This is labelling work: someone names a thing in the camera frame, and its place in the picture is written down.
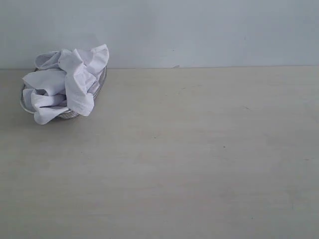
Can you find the white t-shirt red lettering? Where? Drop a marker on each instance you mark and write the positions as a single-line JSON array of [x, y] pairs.
[[64, 83]]

